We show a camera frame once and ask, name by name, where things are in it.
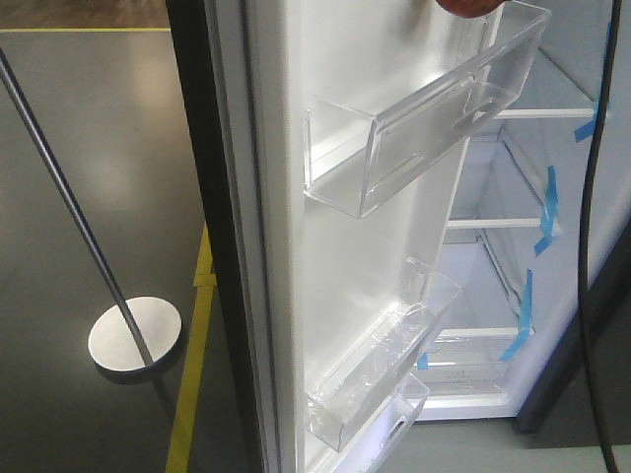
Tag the upper clear door bin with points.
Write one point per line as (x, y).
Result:
(392, 86)

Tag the dark fridge body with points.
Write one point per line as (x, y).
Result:
(513, 238)

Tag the red yellow apple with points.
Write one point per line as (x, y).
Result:
(470, 9)

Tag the fridge door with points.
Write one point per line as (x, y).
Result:
(296, 276)

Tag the metal stanchion pole with base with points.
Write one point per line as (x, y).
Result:
(134, 335)

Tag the clear door bin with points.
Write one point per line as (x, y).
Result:
(392, 86)
(393, 419)
(341, 399)

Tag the lower clear door bin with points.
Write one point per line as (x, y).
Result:
(393, 419)

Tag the clear crisper drawer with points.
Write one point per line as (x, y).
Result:
(464, 366)

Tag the middle clear door bin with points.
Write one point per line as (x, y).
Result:
(341, 399)

